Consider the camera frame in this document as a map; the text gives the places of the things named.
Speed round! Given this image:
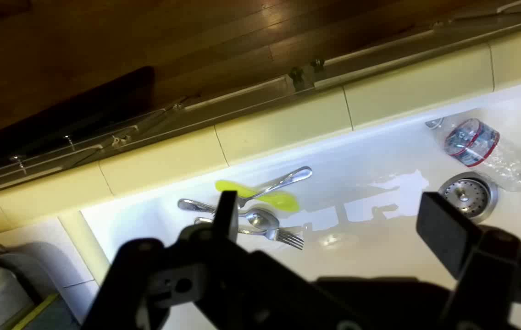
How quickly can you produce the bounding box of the yellow-green plastic spoon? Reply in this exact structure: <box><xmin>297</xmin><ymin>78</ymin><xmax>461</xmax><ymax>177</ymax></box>
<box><xmin>213</xmin><ymin>178</ymin><xmax>303</xmax><ymax>217</ymax></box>

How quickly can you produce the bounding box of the white kitchen sink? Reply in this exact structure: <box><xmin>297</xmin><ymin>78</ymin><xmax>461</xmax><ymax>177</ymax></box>
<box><xmin>79</xmin><ymin>74</ymin><xmax>521</xmax><ymax>330</ymax></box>

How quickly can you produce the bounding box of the metal sink drain strainer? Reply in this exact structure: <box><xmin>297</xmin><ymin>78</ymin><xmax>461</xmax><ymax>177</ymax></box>
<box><xmin>437</xmin><ymin>171</ymin><xmax>499</xmax><ymax>222</ymax></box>

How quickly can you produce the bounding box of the metal spoon round bowl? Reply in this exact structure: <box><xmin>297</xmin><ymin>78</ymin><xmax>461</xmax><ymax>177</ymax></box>
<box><xmin>176</xmin><ymin>197</ymin><xmax>283</xmax><ymax>243</ymax></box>

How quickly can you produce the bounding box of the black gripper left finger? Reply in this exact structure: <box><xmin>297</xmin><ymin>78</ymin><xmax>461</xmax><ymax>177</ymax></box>
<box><xmin>211</xmin><ymin>189</ymin><xmax>240</xmax><ymax>243</ymax></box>

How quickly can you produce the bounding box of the dark floor mat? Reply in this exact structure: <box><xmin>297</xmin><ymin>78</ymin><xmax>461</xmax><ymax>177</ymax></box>
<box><xmin>0</xmin><ymin>65</ymin><xmax>158</xmax><ymax>177</ymax></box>

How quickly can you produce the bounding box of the metal fork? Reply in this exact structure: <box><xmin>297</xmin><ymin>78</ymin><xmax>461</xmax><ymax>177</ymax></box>
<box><xmin>239</xmin><ymin>226</ymin><xmax>306</xmax><ymax>254</ymax></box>

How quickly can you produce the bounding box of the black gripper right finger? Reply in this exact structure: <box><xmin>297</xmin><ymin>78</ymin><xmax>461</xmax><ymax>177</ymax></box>
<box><xmin>415</xmin><ymin>191</ymin><xmax>484</xmax><ymax>283</ymax></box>

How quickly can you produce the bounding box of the long metal spoon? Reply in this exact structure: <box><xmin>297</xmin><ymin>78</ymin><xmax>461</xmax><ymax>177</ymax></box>
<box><xmin>235</xmin><ymin>166</ymin><xmax>316</xmax><ymax>208</ymax></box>

